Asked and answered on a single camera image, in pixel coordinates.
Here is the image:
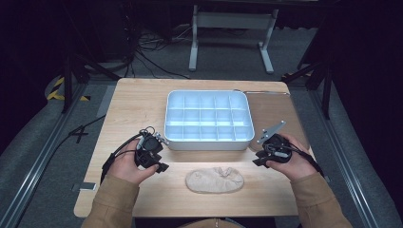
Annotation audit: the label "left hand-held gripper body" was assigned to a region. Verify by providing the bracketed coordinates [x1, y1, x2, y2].
[134, 126, 166, 169]

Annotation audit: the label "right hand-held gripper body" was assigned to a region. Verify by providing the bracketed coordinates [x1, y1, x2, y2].
[255, 120, 293, 164]

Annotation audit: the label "person's right hand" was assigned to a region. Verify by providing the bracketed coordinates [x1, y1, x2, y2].
[265, 132, 319, 182]

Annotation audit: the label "person's left hand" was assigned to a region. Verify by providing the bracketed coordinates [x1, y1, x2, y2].
[106, 145, 161, 186]

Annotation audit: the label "beige sock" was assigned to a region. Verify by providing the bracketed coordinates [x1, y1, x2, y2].
[184, 166, 245, 195]

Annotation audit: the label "white divided storage box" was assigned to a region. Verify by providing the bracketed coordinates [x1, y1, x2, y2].
[163, 89, 256, 152]

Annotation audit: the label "person's torso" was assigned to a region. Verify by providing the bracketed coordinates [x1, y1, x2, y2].
[176, 217, 245, 228]

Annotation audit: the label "black tripod stand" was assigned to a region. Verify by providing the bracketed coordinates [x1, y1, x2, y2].
[280, 58, 335, 121]
[61, 51, 122, 114]

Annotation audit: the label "yellow black striped tape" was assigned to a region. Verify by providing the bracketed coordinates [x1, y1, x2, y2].
[46, 76, 92, 103]

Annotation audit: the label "grey metal stand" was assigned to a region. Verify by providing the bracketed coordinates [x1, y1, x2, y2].
[188, 4, 280, 75]

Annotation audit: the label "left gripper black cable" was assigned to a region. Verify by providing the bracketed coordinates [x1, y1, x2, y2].
[100, 125, 157, 185]

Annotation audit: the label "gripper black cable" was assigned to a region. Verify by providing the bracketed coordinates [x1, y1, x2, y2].
[100, 125, 157, 185]
[265, 142, 325, 179]

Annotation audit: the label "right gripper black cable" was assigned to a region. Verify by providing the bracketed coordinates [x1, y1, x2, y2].
[265, 142, 325, 179]

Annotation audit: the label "aluminium floor rail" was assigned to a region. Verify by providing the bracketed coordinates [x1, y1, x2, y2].
[307, 89, 381, 228]
[0, 83, 88, 228]

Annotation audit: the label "small silver bracket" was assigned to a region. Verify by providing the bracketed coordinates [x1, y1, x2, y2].
[71, 181, 98, 193]

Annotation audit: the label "black floor cables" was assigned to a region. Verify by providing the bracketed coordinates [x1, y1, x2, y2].
[124, 27, 192, 81]

